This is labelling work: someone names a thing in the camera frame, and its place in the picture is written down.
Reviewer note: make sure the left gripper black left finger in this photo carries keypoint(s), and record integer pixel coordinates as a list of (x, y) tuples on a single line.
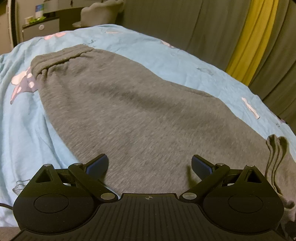
[(87, 176)]

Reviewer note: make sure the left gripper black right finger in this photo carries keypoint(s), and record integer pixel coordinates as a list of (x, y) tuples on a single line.
[(211, 176)]

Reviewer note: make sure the grey sweatpants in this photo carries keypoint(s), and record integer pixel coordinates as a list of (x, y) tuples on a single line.
[(149, 128)]

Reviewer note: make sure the light blue patterned bedsheet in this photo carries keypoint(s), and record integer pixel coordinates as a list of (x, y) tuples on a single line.
[(28, 139)]

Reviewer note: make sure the yellow curtain strip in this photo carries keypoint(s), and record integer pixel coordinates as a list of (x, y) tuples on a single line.
[(253, 40)]

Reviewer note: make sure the grey curtain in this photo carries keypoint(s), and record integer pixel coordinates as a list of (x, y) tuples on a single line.
[(210, 31)]

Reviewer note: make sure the grey upholstered chair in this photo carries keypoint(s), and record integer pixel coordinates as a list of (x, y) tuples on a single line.
[(99, 13)]

